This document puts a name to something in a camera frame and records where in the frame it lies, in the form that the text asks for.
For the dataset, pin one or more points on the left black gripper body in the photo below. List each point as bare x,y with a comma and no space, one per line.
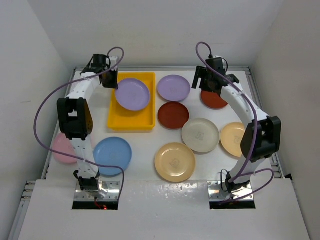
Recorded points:
110,79

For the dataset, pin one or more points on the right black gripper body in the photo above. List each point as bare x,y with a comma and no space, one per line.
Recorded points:
209,78

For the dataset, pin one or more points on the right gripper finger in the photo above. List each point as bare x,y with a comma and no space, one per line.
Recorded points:
233,78
199,76

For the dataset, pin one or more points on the purple plate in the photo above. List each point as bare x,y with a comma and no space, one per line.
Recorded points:
132,94
173,88

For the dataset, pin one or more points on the white plate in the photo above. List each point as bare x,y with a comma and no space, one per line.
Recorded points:
201,135

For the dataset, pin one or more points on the blue plate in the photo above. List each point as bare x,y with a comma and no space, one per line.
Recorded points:
113,151

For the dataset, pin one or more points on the pink plate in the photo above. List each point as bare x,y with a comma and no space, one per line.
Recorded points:
63,144

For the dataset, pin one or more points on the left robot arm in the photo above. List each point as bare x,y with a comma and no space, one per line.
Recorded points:
75,119

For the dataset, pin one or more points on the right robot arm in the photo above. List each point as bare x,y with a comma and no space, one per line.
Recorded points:
262,134

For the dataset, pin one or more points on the yellow plastic bin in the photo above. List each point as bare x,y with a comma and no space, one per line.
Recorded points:
121,119

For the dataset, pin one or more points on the red plate far right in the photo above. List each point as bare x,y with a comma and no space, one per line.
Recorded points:
212,100

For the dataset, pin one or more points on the red plate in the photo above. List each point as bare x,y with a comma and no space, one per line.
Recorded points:
173,115
212,100

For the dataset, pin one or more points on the red plate centre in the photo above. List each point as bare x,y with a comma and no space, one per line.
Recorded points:
173,115

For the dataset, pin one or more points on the tan plate right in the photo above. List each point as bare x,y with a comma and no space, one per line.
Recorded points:
231,136

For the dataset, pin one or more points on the tan plate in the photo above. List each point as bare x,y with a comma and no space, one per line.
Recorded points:
231,136
175,162

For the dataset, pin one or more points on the tan plate front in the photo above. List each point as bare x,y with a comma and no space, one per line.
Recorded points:
175,162

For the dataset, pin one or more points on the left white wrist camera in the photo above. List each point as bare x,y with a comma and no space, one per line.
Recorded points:
111,60

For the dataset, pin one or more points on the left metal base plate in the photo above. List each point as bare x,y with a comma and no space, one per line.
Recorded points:
107,191

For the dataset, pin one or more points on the metal base plate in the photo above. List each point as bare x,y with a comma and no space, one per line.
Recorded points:
217,192
107,191

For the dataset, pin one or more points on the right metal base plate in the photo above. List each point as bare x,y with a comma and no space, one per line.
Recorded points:
217,192

